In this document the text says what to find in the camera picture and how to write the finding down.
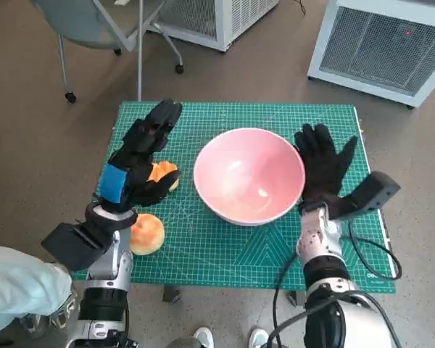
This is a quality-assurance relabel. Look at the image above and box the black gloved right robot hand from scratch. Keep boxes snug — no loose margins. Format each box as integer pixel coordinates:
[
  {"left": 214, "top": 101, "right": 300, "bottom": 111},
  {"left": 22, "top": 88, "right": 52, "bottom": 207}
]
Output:
[{"left": 292, "top": 123, "right": 360, "bottom": 207}]

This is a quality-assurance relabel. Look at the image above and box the pink bowl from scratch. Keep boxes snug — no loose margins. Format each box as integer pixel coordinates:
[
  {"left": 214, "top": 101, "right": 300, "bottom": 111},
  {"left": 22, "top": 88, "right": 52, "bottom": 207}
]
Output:
[{"left": 193, "top": 127, "right": 306, "bottom": 228}]

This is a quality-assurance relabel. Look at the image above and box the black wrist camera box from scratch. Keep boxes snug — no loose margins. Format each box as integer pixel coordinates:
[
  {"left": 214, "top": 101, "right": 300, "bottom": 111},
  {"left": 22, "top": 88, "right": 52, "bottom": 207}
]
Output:
[
  {"left": 328, "top": 171, "right": 402, "bottom": 220},
  {"left": 41, "top": 221, "right": 109, "bottom": 272}
]

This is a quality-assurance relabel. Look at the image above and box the white mesh cabinet red light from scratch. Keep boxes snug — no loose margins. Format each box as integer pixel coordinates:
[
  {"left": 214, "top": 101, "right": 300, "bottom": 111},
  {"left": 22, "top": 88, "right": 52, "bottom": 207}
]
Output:
[{"left": 307, "top": 0, "right": 435, "bottom": 109}]

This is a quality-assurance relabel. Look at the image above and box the white shoe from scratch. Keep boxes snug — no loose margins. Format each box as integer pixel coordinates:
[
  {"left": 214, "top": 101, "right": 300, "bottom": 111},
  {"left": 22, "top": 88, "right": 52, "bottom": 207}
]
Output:
[
  {"left": 248, "top": 327, "right": 271, "bottom": 348},
  {"left": 194, "top": 327, "right": 215, "bottom": 348}
]

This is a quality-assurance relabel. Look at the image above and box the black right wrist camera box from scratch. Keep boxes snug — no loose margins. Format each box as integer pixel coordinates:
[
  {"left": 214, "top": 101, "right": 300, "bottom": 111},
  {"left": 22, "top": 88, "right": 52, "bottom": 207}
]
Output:
[{"left": 328, "top": 171, "right": 402, "bottom": 220}]

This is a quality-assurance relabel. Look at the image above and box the round toy bread bun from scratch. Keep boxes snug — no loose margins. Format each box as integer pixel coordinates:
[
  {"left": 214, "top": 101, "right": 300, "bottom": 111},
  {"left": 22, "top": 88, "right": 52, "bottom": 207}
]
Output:
[{"left": 129, "top": 213, "right": 166, "bottom": 257}]

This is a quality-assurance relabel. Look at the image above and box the black table bracket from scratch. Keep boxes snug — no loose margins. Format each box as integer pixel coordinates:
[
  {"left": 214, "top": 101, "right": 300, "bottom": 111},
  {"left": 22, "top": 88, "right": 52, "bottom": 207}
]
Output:
[
  {"left": 288, "top": 289, "right": 307, "bottom": 309},
  {"left": 162, "top": 284, "right": 184, "bottom": 304}
]

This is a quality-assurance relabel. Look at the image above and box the thin grey metal pole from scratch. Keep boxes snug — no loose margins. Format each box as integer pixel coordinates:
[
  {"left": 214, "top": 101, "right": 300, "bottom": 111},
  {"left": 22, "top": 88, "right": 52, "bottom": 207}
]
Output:
[{"left": 136, "top": 0, "right": 143, "bottom": 102}]

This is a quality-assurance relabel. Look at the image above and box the grey office chair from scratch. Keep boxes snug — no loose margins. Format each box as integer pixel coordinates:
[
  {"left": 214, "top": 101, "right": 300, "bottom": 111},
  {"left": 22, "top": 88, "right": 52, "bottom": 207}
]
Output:
[{"left": 30, "top": 0, "right": 186, "bottom": 104}]

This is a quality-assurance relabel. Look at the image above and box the green cutting mat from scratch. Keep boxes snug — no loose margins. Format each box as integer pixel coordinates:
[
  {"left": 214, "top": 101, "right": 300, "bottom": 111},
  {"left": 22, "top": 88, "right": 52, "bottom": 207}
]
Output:
[{"left": 74, "top": 101, "right": 398, "bottom": 294}]

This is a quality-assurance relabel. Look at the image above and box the person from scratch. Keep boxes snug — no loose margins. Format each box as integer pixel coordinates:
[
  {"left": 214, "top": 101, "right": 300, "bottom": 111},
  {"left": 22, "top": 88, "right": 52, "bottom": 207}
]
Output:
[{"left": 0, "top": 243, "right": 79, "bottom": 348}]

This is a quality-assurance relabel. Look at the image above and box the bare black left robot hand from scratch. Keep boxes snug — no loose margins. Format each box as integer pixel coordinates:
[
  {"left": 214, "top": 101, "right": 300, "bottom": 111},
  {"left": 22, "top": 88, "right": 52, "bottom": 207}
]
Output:
[{"left": 94, "top": 98, "right": 184, "bottom": 215}]

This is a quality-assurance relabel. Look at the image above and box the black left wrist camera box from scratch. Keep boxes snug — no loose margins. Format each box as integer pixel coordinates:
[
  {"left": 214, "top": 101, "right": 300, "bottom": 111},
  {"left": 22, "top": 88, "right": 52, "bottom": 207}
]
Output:
[{"left": 41, "top": 221, "right": 109, "bottom": 272}]

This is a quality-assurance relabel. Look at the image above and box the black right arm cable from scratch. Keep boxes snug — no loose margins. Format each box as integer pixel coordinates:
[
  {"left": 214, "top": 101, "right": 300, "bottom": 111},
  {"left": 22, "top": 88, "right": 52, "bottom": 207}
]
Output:
[{"left": 266, "top": 252, "right": 305, "bottom": 348}]

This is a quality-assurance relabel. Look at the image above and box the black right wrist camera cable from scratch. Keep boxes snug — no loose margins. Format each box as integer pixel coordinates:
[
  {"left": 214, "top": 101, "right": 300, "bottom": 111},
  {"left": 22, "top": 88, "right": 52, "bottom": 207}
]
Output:
[{"left": 339, "top": 220, "right": 402, "bottom": 281}]

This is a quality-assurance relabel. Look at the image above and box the long orange toy bread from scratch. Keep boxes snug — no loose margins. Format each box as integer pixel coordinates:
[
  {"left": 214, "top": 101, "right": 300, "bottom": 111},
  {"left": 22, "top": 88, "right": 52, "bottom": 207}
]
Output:
[{"left": 146, "top": 161, "right": 180, "bottom": 194}]

